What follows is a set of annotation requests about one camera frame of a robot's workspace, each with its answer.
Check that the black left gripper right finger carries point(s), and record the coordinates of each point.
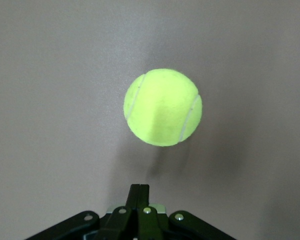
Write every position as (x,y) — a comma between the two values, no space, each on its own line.
(144,197)

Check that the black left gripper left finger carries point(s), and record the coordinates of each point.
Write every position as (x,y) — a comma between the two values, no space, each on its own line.
(133,197)

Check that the yellow-green tennis ball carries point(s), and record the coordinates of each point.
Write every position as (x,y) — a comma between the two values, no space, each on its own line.
(162,107)

